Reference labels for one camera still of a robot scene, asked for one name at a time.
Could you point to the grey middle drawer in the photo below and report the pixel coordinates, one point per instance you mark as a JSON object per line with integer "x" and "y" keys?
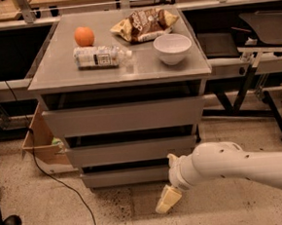
{"x": 126, "y": 152}

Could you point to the grey drawer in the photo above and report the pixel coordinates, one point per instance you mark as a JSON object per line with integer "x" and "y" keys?
{"x": 125, "y": 176}
{"x": 125, "y": 117}
{"x": 126, "y": 152}

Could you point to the cardboard box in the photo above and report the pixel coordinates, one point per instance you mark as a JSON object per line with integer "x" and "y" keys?
{"x": 48, "y": 150}

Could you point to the grey bottom drawer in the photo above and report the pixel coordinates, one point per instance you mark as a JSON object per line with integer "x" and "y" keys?
{"x": 125, "y": 176}

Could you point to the brown yellow chip bag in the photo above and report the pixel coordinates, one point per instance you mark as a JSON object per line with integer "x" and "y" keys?
{"x": 145, "y": 25}

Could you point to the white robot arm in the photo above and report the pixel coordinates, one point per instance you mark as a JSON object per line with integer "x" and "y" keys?
{"x": 211, "y": 160}

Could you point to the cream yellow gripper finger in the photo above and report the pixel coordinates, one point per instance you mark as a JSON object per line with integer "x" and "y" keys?
{"x": 169, "y": 197}

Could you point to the orange fruit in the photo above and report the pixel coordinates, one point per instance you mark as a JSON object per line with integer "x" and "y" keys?
{"x": 84, "y": 36}

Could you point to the white bowl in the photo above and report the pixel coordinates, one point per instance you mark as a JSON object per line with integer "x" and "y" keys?
{"x": 172, "y": 48}

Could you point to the grey drawer cabinet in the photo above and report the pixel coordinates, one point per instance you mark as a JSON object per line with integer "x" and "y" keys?
{"x": 60, "y": 85}

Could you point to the grey top drawer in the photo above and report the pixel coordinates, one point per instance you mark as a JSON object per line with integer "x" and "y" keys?
{"x": 125, "y": 117}

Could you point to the clear plastic water bottle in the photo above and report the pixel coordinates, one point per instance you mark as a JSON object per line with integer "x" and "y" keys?
{"x": 104, "y": 56}

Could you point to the black folding stand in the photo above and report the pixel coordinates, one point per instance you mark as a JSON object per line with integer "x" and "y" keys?
{"x": 252, "y": 56}

